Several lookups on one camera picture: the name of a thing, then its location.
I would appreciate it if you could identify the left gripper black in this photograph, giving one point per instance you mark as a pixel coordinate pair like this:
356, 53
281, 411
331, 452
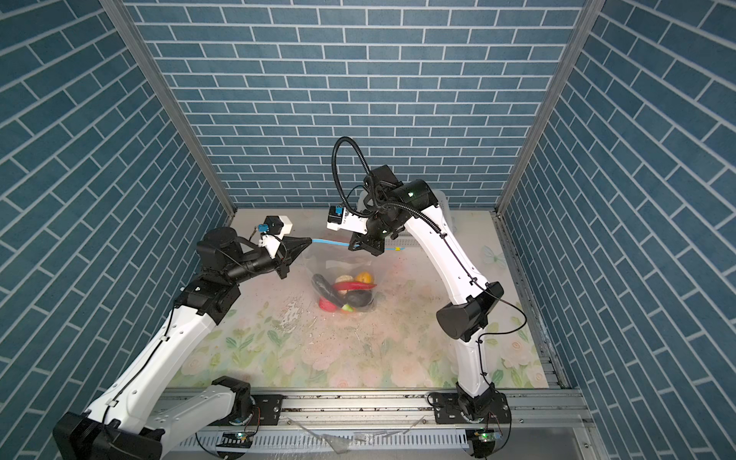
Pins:
281, 260

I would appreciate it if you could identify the left circuit board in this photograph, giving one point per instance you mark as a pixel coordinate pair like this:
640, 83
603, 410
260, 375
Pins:
236, 440

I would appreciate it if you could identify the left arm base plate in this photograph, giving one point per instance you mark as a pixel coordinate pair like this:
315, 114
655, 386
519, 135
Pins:
261, 409

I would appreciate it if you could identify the right circuit board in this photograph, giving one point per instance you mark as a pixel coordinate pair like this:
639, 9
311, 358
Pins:
484, 436

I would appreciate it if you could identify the white plastic mesh basket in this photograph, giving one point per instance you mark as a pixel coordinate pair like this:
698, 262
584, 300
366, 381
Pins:
441, 197

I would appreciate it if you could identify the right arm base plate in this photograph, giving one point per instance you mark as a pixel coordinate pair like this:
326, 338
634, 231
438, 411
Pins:
452, 409

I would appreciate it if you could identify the clear zip top bag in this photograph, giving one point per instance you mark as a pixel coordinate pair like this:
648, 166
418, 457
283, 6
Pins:
333, 259

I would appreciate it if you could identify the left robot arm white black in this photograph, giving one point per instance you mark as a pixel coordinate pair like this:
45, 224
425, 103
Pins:
121, 423

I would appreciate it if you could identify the circuit board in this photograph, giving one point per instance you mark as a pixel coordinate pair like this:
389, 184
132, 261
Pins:
484, 436
236, 440

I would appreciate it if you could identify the black toy eggplant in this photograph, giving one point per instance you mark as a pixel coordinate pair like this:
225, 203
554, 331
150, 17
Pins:
325, 289

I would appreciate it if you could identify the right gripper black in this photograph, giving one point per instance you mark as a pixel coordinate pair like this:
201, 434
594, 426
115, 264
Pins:
376, 247

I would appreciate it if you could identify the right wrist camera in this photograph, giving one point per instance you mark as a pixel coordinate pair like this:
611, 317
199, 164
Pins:
339, 218

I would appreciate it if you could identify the black toy avocado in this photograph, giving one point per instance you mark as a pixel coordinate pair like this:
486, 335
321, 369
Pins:
360, 298

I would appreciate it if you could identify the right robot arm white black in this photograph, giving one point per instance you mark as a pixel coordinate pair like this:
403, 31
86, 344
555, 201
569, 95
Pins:
392, 206

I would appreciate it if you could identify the aluminium front rail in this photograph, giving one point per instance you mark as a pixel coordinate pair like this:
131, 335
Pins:
366, 409

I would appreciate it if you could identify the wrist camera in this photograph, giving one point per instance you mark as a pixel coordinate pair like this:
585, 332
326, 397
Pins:
339, 218
271, 231

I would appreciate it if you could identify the red toy chili pepper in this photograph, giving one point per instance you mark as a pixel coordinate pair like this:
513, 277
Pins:
353, 286

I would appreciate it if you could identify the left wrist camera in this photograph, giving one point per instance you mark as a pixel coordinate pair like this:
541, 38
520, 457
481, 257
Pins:
271, 231

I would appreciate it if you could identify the pink toy fruit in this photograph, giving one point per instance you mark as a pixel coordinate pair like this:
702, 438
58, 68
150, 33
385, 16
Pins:
326, 305

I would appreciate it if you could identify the yellow toy fruit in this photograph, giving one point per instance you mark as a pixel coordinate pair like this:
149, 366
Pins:
365, 277

